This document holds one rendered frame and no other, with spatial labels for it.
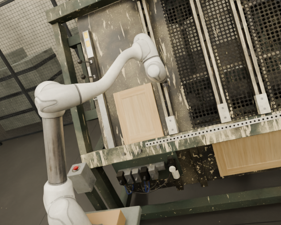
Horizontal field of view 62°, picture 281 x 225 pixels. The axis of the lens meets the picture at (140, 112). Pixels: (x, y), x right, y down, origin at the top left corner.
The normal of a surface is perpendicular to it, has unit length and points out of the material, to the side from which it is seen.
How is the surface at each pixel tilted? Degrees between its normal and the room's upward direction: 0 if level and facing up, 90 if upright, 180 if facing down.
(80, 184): 90
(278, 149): 90
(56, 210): 5
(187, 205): 0
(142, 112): 59
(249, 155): 90
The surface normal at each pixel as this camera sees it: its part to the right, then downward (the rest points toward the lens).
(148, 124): -0.28, 0.00
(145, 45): 0.28, -0.25
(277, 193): -0.34, -0.84
